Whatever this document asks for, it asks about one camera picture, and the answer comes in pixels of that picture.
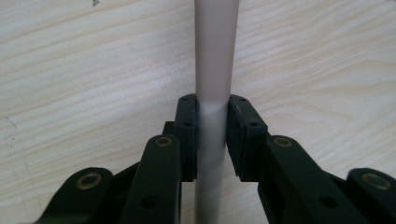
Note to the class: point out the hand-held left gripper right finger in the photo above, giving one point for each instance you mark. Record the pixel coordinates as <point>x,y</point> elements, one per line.
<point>246,137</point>

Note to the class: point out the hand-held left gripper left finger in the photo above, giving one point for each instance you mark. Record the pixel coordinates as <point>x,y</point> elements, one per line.
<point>186,137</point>

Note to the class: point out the beige skimmer spoon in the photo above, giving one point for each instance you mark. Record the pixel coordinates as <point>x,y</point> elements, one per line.
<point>214,62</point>

